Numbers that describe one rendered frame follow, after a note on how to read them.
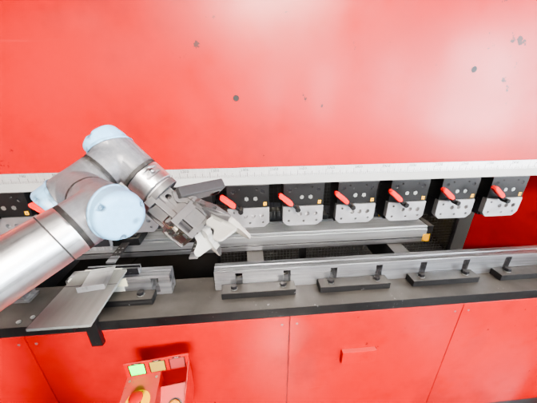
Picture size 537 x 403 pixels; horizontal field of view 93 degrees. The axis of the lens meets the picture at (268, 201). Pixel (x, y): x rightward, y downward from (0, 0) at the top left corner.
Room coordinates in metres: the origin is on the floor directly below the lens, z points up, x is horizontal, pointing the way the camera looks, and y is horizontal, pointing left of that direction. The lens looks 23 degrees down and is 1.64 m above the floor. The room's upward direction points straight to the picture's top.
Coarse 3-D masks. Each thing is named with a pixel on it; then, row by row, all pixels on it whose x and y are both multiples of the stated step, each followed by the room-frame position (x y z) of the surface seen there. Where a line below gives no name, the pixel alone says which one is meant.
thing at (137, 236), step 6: (138, 234) 1.05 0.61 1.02; (144, 234) 1.08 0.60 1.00; (120, 240) 1.01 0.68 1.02; (126, 240) 1.01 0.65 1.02; (132, 240) 1.01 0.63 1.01; (138, 240) 1.02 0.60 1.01; (120, 246) 0.98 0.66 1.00; (126, 246) 0.98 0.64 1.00; (114, 252) 0.93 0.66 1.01; (120, 252) 0.93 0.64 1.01; (114, 258) 0.89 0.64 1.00
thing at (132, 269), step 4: (128, 264) 0.85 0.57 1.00; (132, 264) 0.85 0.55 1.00; (136, 264) 0.85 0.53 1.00; (140, 264) 0.86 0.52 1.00; (88, 268) 0.83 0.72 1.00; (92, 268) 0.83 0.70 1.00; (96, 268) 0.84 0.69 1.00; (100, 268) 0.84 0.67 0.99; (124, 268) 0.83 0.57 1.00; (128, 268) 0.83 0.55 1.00; (132, 268) 0.83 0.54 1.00; (136, 268) 0.83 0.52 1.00; (140, 268) 0.85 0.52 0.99; (128, 272) 0.83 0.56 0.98; (132, 272) 0.83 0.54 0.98; (136, 272) 0.83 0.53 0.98; (140, 272) 0.84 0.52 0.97
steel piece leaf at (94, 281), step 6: (90, 276) 0.78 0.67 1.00; (96, 276) 0.78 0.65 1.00; (102, 276) 0.78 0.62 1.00; (108, 276) 0.78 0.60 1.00; (84, 282) 0.74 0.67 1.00; (90, 282) 0.74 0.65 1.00; (96, 282) 0.74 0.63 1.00; (102, 282) 0.74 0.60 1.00; (78, 288) 0.69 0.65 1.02; (84, 288) 0.70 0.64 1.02; (90, 288) 0.70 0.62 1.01; (96, 288) 0.71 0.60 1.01; (102, 288) 0.71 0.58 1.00
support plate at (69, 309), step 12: (84, 276) 0.78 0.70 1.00; (120, 276) 0.78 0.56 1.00; (72, 288) 0.72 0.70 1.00; (108, 288) 0.72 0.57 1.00; (60, 300) 0.66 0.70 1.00; (72, 300) 0.66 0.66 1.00; (84, 300) 0.66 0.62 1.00; (96, 300) 0.66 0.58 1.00; (48, 312) 0.61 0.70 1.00; (60, 312) 0.61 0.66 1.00; (72, 312) 0.61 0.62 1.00; (84, 312) 0.61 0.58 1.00; (96, 312) 0.61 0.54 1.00; (36, 324) 0.56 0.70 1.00; (48, 324) 0.56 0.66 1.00; (60, 324) 0.56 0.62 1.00; (72, 324) 0.56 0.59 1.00; (84, 324) 0.56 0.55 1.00
